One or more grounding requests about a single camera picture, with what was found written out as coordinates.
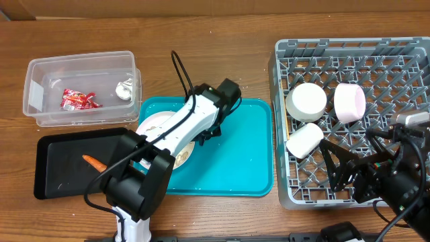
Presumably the black plastic tray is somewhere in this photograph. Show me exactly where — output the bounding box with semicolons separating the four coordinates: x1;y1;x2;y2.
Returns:
34;128;131;200

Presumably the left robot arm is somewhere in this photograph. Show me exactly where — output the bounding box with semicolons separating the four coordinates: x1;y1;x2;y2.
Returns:
100;79;241;241

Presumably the orange carrot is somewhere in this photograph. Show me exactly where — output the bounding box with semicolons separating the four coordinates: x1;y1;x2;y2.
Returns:
82;155;107;173

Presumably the wooden chopstick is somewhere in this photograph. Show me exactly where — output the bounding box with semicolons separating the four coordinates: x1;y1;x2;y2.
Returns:
283;98;290;140

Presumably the teal plastic tray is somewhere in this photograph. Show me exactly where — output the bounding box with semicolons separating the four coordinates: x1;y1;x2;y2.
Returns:
133;96;275;198

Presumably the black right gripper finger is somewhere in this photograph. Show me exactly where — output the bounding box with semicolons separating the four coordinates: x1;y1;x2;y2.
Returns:
365;128;394;158
319;140;359;192

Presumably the small pink bowl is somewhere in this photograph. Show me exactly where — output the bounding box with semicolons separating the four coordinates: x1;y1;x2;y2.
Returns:
334;83;366;124

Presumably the white cup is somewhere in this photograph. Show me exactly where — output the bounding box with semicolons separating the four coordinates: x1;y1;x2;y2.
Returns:
286;123;324;159

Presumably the clear plastic bin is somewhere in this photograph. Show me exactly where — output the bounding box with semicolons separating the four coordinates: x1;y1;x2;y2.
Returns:
22;51;142;127

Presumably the white plate with food scraps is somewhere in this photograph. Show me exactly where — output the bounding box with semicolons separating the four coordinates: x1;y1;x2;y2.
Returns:
136;111;195;169

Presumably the white tissue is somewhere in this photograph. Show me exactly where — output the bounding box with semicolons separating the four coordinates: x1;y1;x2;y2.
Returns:
116;78;133;100

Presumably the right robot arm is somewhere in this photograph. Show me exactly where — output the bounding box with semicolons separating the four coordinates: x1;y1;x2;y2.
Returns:
319;122;429;241

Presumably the white bowl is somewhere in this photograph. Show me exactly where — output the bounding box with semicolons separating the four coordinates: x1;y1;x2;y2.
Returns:
286;83;327;122

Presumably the red snack wrapper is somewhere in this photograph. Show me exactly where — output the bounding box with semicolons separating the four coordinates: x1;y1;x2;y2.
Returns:
60;89;103;111

